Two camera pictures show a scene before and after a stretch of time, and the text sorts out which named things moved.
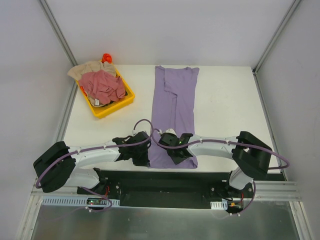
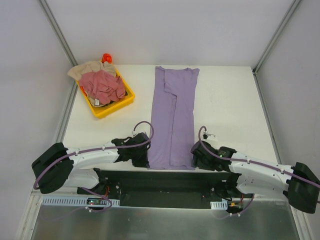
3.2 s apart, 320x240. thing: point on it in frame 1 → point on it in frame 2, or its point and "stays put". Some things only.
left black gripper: x=139 y=157 stays put
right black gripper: x=178 y=154 → x=200 y=157
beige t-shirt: x=76 y=71 stays put
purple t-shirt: x=173 y=103 stays put
